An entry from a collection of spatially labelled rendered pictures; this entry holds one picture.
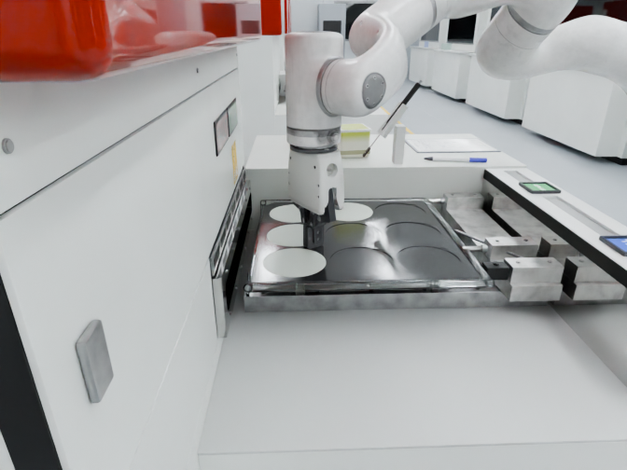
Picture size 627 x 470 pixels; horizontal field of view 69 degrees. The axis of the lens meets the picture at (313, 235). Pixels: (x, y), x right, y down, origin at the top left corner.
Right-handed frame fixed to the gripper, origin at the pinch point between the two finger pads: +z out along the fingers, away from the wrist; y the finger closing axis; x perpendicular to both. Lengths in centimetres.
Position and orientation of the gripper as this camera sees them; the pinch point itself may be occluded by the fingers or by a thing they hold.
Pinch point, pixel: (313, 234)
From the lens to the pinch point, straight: 77.7
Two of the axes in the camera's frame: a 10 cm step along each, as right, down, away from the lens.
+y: -5.8, -3.3, 7.4
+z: 0.0, 9.1, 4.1
